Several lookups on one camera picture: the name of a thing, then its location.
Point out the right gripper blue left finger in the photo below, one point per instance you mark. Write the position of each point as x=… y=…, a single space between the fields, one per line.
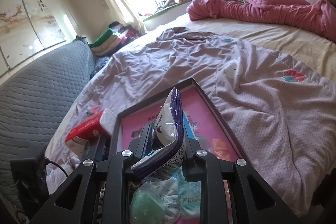
x=142 y=146

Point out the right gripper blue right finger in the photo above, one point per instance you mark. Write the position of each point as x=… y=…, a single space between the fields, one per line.
x=193 y=165

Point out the purple white snack packet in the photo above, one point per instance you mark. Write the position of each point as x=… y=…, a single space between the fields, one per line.
x=165 y=137

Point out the pink blue book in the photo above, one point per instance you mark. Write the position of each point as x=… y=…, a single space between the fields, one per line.
x=201 y=124

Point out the dark grey small box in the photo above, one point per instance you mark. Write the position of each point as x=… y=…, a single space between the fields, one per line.
x=97 y=149

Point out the red white tissue box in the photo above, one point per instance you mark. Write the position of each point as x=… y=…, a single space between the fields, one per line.
x=100 y=124

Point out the green item plastic bag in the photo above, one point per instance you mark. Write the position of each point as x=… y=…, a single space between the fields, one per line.
x=156 y=202

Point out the grey quilted headboard cover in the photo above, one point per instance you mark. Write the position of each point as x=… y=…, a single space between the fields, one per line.
x=35 y=100

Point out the stack of folded blankets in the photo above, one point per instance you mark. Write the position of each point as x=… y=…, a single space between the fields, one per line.
x=113 y=39

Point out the pink red rolled duvet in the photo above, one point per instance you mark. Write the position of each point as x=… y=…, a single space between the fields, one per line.
x=318 y=18

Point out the dark picture frame tray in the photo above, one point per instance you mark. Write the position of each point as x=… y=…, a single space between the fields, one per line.
x=220 y=180

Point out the wall painting panels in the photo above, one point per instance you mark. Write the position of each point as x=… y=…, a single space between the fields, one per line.
x=27 y=28

